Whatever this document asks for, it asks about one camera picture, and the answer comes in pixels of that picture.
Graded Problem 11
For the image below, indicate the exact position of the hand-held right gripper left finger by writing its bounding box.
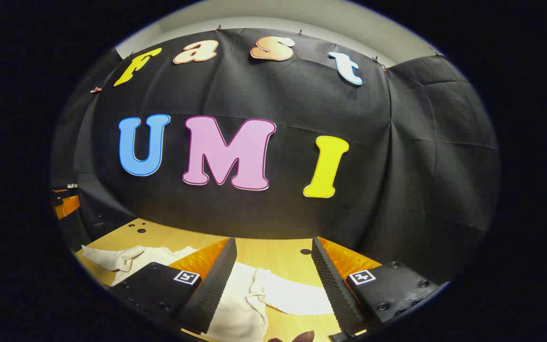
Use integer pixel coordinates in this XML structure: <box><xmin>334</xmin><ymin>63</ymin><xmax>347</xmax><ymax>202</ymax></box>
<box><xmin>107</xmin><ymin>237</ymin><xmax>238</xmax><ymax>335</ymax></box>

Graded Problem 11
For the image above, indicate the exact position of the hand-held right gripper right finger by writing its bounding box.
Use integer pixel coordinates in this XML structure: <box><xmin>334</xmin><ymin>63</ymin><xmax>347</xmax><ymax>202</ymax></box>
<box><xmin>311</xmin><ymin>236</ymin><xmax>452</xmax><ymax>337</ymax></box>

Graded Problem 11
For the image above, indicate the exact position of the white zip sweater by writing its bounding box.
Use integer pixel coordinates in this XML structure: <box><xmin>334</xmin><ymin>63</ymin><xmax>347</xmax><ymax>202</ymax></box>
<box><xmin>81</xmin><ymin>245</ymin><xmax>337</xmax><ymax>342</ymax></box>

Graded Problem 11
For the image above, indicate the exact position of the black backdrop cloth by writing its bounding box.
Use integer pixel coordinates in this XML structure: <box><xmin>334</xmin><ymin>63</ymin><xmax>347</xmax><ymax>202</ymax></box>
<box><xmin>50</xmin><ymin>28</ymin><xmax>501</xmax><ymax>285</ymax></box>

